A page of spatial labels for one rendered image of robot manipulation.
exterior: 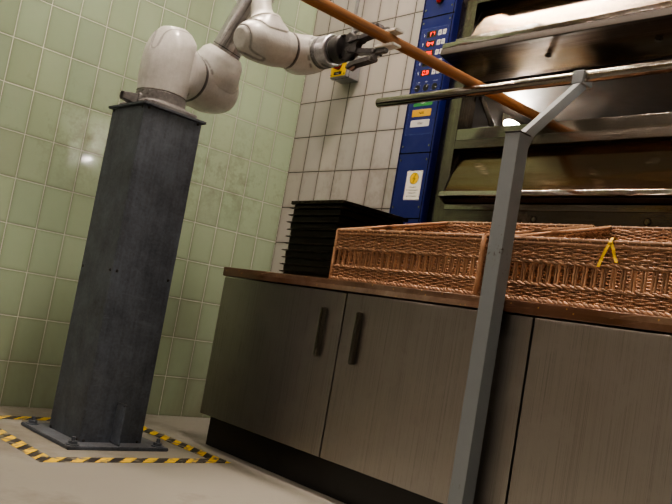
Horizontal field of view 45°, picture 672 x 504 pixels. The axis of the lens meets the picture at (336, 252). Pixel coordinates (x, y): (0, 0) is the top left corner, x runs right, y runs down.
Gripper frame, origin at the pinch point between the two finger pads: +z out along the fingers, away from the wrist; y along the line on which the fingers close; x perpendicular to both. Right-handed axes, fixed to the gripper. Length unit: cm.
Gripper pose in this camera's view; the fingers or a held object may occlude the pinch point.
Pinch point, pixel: (388, 39)
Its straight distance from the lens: 213.2
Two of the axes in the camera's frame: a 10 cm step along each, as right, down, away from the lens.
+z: 6.7, 0.5, -7.4
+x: -7.3, -1.8, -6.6
